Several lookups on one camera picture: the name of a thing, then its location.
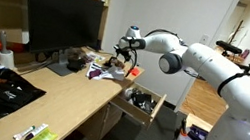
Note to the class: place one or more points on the light wooden desk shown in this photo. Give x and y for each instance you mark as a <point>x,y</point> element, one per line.
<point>69,101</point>

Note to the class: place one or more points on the red plastic case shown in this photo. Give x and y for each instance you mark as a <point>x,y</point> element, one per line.
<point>134,71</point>

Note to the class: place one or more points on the open wooden drawer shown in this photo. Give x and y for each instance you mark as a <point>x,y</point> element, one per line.
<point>138,111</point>

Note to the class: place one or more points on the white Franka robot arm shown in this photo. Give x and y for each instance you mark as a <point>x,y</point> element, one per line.
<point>228,96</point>

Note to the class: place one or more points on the purple cloth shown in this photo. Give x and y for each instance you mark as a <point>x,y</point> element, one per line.
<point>95,73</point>

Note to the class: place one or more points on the small white tube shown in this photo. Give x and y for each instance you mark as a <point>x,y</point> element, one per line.
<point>23,133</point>

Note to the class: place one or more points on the white cup with brush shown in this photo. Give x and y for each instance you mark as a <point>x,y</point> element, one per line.
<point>6,56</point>

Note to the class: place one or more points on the purple plastic parts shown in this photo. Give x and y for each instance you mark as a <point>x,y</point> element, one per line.
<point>196,134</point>

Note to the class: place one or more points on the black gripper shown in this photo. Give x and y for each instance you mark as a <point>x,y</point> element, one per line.
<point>123,52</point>

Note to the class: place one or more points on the brown coat rack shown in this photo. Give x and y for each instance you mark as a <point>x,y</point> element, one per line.
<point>236,32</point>

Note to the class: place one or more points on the black computer monitor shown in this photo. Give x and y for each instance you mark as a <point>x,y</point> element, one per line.
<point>62,19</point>

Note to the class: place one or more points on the white wall switch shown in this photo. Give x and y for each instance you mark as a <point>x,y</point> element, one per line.
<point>204,39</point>

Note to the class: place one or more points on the black band on arm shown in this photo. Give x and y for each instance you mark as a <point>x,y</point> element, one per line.
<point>231,82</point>

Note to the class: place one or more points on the black and white tube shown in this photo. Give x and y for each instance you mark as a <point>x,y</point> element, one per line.
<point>37,131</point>

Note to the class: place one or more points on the white bag in drawer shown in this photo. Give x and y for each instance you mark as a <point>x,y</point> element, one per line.
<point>126,94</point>

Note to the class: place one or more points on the green packet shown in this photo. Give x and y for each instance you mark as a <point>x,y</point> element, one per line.
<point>41,138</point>

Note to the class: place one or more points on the white folded papers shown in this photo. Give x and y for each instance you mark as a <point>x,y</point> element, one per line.
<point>110,74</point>

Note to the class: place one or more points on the black items in drawer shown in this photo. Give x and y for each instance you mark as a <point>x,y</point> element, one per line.
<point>143,101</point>

